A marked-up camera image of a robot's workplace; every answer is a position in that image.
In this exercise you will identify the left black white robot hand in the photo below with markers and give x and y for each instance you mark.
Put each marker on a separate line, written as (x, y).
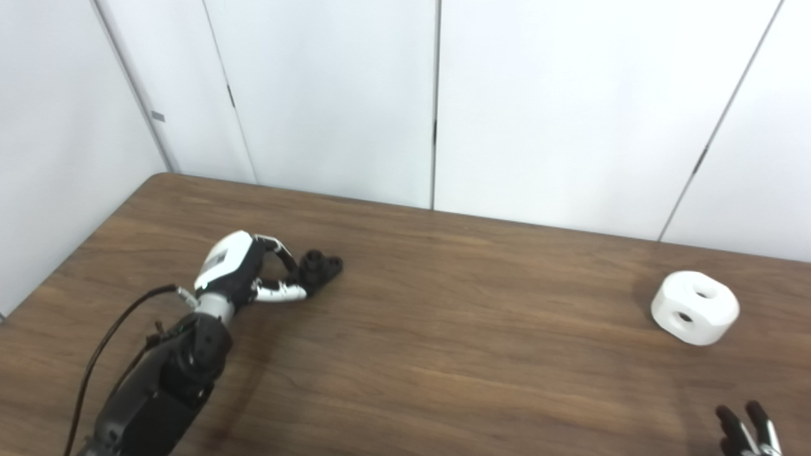
(225, 259)

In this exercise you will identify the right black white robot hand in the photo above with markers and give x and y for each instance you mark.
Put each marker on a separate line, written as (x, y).
(754, 440)

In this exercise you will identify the black plastic holder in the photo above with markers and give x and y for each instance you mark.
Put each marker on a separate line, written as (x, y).
(320, 269)

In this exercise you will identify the round white plastic piece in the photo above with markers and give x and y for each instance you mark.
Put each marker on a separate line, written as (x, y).
(694, 310)

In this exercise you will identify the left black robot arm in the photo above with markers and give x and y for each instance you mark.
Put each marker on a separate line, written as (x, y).
(165, 392)

